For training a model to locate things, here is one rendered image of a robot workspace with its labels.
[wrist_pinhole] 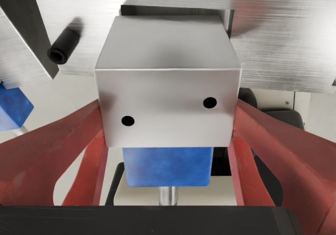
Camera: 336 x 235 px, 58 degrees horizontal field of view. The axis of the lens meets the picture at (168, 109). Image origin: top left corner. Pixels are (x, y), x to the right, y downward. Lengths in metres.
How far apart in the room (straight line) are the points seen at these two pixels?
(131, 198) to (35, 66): 0.31
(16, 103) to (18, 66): 0.04
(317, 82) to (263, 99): 0.83
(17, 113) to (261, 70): 0.20
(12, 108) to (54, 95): 1.31
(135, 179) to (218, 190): 0.33
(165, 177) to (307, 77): 0.09
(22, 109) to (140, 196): 0.27
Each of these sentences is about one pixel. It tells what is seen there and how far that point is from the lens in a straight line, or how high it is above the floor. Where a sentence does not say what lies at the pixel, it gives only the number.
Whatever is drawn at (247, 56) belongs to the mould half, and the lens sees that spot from 0.16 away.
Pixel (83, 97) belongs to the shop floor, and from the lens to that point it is 1.52.
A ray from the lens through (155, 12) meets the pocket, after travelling 0.18.
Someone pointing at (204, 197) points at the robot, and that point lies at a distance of 0.47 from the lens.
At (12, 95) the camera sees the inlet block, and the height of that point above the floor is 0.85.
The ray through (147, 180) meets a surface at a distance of 0.16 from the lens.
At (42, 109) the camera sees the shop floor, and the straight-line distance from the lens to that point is 1.70.
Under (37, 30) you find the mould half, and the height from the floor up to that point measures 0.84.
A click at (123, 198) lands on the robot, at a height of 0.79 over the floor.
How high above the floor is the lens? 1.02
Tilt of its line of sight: 45 degrees down
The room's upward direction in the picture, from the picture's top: 169 degrees counter-clockwise
